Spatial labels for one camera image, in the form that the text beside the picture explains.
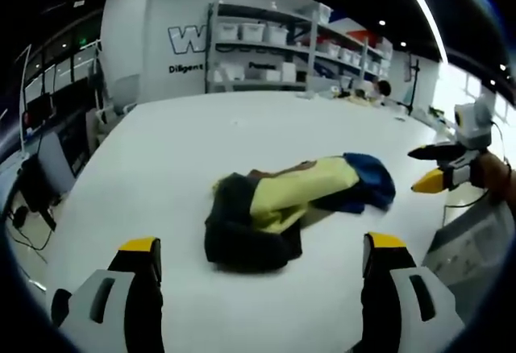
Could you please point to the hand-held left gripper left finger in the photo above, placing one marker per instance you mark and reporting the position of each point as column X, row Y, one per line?
column 121, row 308

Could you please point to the white office chair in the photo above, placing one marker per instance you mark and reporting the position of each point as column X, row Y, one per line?
column 123, row 87

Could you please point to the white ceiling light strip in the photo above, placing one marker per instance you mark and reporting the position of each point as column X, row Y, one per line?
column 423, row 4

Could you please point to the grey office chair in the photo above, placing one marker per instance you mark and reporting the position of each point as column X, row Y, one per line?
column 56, row 155

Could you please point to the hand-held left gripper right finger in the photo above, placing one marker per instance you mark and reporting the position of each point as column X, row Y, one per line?
column 399, row 308

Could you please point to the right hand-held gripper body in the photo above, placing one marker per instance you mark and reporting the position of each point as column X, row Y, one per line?
column 473, row 127

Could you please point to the black tripod stand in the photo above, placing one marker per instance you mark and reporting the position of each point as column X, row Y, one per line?
column 415, row 81

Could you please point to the person's right hand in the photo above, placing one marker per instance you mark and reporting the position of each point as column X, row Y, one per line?
column 500, row 175

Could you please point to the black office chair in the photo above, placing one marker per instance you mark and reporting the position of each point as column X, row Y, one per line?
column 36, row 192

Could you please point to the grey translucent plastic bin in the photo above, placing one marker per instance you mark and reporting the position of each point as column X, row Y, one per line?
column 471, row 244

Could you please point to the grey metal shelf rack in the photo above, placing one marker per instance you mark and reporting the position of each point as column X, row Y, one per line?
column 306, row 48

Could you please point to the pale yellow cloth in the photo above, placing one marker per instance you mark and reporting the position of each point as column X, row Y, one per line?
column 359, row 98

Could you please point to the black computer monitor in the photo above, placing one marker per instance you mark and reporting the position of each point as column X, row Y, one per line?
column 38, row 107

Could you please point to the yellow black blue garment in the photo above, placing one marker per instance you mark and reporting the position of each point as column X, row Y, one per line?
column 282, row 196

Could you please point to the row of white storage bins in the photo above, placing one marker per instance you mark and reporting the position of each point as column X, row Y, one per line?
column 252, row 31

